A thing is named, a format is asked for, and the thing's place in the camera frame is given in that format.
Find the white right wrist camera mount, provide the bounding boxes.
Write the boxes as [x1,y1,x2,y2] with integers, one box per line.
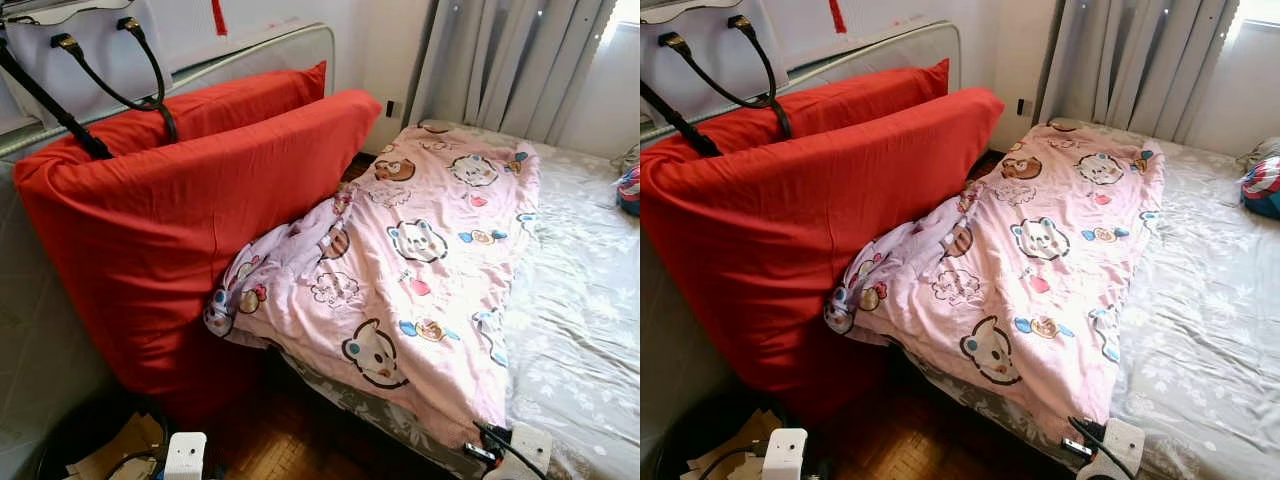
[487,422,553,480]
[1075,417,1146,480]

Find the grey handbag black straps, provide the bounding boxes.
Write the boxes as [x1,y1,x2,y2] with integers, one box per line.
[640,0,796,159]
[0,0,171,159]

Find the black round waste bin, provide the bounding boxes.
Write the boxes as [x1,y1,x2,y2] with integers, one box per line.
[652,392,791,480]
[35,395,216,480]

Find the brown cardboard piece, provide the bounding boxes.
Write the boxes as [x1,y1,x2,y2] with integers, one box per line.
[685,408,791,480]
[65,412,166,480]

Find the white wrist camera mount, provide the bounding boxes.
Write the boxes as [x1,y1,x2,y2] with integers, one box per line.
[163,432,208,480]
[1075,417,1146,480]
[487,422,553,480]
[762,428,809,480]

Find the grey pleated curtain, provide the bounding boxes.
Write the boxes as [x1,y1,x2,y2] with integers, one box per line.
[1035,0,1246,141]
[405,0,616,146]

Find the thick red cushion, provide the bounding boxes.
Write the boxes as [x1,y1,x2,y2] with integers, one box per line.
[640,87,1006,421]
[12,88,383,421]

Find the red white blue star bolster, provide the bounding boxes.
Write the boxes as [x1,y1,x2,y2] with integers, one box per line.
[615,165,641,216]
[1240,155,1280,221]

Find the bed with olive floral sheet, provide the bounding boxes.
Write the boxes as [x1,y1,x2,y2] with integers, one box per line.
[900,118,1280,480]
[270,120,641,480]

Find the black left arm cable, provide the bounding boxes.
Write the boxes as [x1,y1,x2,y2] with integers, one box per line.
[725,445,766,480]
[105,448,166,480]

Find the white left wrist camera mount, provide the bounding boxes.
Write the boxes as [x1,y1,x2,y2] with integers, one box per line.
[762,428,809,480]
[163,432,208,480]

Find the thin red cushion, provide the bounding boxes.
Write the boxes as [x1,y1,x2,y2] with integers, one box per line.
[715,58,951,136]
[85,60,329,141]

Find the pink cartoon animal blanket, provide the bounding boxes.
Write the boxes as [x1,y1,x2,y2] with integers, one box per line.
[203,120,541,451]
[823,120,1166,446]

